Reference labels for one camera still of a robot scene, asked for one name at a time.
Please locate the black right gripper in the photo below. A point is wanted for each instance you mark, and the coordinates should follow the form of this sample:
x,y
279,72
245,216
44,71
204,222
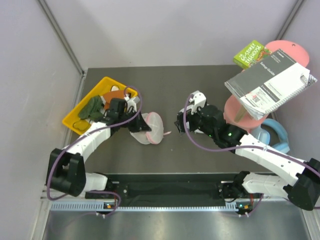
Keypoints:
x,y
180,123

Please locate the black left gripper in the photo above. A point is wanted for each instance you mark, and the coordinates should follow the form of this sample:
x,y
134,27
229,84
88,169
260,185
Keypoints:
x,y
140,124

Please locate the pink-zippered round laundry bag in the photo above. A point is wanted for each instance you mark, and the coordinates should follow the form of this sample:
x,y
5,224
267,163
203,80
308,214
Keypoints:
x,y
157,133

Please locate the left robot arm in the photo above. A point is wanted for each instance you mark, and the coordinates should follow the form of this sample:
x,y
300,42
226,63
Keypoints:
x,y
66,170

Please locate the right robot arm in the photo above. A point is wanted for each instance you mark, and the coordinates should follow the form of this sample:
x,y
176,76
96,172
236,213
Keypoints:
x,y
292,178

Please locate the orange bra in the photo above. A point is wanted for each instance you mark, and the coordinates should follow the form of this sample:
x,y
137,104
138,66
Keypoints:
x,y
107,97

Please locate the green bra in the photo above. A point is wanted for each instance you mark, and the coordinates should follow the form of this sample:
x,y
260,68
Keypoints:
x,y
89,113

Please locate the yellow plastic tray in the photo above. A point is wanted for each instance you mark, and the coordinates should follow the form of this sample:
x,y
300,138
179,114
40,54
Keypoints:
x,y
100,88

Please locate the pink tiered stand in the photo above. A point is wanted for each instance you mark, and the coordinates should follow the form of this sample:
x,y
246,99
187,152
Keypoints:
x,y
235,112

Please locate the blue headphones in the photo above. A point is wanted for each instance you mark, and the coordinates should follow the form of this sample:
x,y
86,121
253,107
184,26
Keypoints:
x,y
271,131

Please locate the grey setup guide booklet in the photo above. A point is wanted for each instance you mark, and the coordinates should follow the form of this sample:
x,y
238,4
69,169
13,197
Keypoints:
x,y
270,83

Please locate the green treehouse book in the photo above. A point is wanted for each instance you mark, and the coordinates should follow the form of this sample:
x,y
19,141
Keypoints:
x,y
251,54

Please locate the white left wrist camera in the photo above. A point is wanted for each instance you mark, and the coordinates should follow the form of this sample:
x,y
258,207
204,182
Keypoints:
x,y
132,103

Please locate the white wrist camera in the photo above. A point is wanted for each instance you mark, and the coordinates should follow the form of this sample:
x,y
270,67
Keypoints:
x,y
196,101
132,103

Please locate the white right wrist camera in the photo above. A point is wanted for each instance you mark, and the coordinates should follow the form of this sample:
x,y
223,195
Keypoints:
x,y
196,101

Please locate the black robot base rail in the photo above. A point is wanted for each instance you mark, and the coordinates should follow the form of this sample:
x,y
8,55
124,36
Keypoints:
x,y
175,189

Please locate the grey aluminium corner post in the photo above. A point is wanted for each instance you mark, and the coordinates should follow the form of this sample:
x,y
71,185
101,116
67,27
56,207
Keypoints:
x,y
61,36

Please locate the right aluminium corner post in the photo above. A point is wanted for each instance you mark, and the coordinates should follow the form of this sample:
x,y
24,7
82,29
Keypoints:
x,y
298,4

